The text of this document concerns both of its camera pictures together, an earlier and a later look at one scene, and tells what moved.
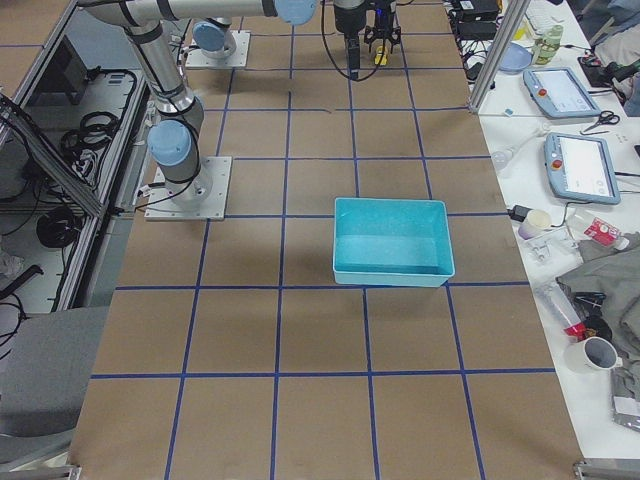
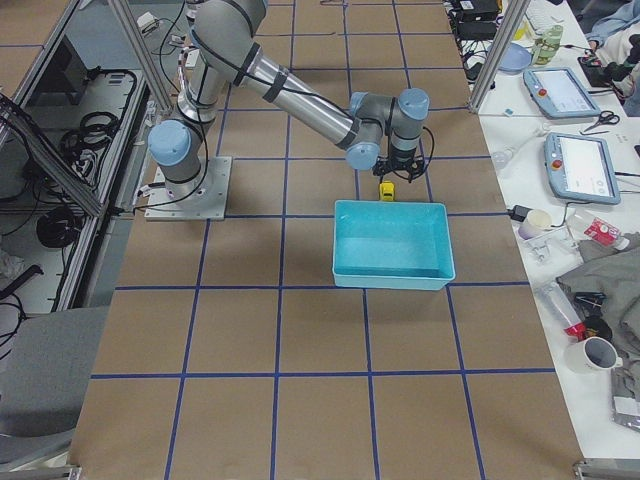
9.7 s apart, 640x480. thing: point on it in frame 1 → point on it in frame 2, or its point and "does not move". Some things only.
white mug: (593, 355) does not move
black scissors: (606, 116) does not move
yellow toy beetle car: (381, 56) → (387, 191)
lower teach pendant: (581, 167) does not move
